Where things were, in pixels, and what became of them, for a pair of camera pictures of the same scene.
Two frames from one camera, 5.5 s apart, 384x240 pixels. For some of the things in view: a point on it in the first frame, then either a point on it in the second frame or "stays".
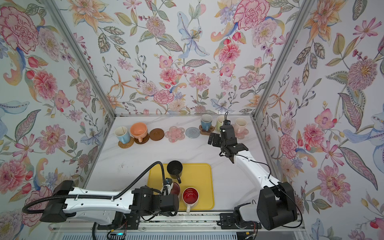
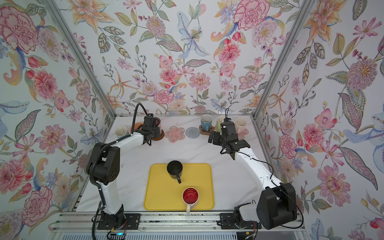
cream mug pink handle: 240,124 stays
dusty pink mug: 175,189 -> 158,124
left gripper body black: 169,214 -> 154,132
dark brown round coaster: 156,134 stays
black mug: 174,168 stays
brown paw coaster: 207,133 stays
